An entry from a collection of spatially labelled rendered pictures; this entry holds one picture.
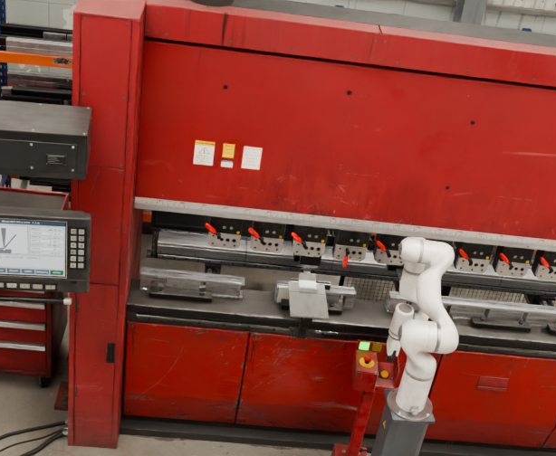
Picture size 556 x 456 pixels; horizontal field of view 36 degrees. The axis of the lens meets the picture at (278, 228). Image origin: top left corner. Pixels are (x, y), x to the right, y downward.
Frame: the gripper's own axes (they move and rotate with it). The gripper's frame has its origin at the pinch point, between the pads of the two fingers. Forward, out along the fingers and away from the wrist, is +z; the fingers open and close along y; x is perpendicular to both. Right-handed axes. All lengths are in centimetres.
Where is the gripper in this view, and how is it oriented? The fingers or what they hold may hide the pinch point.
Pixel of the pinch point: (390, 357)
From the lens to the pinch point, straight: 408.3
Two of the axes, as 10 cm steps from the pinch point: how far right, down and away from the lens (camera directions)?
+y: -0.6, 5.9, -8.0
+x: 9.9, 1.5, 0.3
